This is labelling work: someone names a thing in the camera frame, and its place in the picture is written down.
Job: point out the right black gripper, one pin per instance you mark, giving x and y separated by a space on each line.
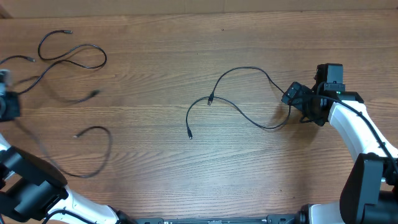
297 100

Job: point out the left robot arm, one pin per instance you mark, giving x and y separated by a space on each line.
42 192

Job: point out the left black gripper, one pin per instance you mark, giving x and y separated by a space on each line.
10 108

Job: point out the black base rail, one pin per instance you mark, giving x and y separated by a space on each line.
214 221

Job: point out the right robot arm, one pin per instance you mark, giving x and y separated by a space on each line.
370 192

